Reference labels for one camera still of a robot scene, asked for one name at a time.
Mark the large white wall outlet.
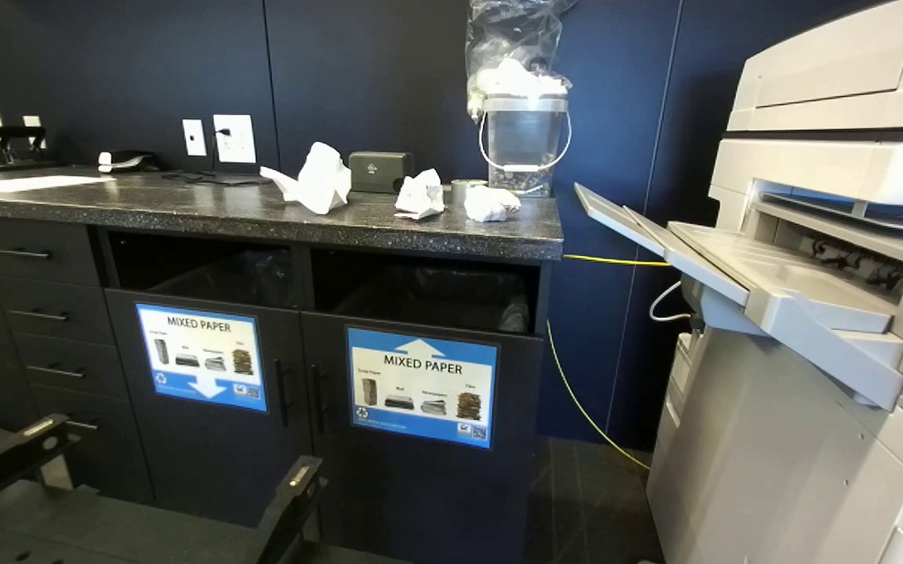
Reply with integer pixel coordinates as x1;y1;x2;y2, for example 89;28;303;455
209;110;261;169

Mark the mixed paper label down arrow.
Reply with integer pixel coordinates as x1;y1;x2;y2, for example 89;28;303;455
135;299;273;415

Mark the small black box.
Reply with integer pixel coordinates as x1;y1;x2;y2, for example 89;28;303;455
349;146;412;196

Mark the black cart frame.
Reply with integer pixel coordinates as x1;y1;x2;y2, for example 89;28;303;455
0;414;326;564

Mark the thin yellow cable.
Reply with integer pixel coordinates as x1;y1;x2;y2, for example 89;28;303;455
542;246;676;475

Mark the printed white tissue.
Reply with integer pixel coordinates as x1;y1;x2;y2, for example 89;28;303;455
393;167;449;224

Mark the dark counter cabinet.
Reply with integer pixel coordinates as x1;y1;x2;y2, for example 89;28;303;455
0;169;567;564

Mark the clear plastic bag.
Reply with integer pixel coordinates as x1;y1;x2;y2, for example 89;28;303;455
464;0;581;118

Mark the thin white cable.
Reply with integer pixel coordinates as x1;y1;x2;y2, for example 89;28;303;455
647;274;696;330

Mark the large crumpled white tissue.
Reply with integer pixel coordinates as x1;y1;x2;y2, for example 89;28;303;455
256;139;354;219

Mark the large white office printer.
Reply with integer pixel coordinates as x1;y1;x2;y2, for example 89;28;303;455
575;0;903;564

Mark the small white wall plate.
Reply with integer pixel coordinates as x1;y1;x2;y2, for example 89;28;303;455
179;113;209;162

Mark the small crumpled white tissue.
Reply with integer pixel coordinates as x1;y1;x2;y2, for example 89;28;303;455
462;182;523;224

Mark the clear plastic bucket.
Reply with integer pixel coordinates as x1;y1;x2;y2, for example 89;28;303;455
478;90;577;196

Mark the mixed paper label up arrow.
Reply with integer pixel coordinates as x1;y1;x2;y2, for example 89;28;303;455
344;325;503;452

